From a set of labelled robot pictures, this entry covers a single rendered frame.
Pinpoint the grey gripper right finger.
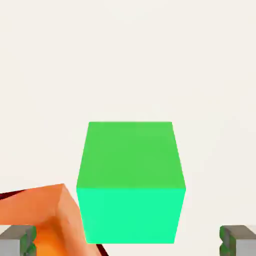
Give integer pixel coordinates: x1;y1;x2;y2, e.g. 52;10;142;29
219;224;256;256

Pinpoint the large orange box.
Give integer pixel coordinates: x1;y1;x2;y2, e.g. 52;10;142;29
0;183;103;256

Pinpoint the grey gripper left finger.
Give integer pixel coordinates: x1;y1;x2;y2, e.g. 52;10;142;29
0;224;38;256

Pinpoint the small green cube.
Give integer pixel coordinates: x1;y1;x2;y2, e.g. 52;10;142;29
75;121;187;245

